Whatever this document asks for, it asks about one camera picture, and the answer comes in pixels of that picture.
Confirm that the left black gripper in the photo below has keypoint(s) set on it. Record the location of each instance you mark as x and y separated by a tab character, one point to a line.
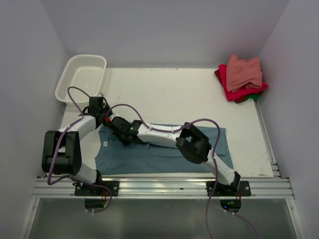
106	107

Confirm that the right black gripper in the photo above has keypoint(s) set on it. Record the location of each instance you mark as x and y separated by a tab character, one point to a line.
125	142

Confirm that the blue-grey t shirt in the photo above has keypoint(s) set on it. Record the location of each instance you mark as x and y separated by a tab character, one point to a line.
154	157

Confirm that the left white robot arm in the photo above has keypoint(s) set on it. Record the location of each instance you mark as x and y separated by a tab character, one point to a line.
62	158

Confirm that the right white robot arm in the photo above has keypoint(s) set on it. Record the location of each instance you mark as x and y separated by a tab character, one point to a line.
192	143

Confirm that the white plastic basket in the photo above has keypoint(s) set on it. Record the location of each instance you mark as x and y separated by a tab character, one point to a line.
86	72

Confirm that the folded red shirt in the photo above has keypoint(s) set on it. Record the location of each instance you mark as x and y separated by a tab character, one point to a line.
239	95

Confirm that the folded salmon pink shirt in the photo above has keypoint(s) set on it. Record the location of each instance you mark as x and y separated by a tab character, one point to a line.
243	73

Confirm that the folded green shirt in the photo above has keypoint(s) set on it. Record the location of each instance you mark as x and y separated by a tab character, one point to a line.
253	97

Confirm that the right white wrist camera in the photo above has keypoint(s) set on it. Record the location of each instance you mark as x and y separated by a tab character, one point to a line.
109	118

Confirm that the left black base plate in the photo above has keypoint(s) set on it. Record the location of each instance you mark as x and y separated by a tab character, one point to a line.
104	188

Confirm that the aluminium rail frame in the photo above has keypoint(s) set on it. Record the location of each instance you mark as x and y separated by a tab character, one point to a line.
180	187

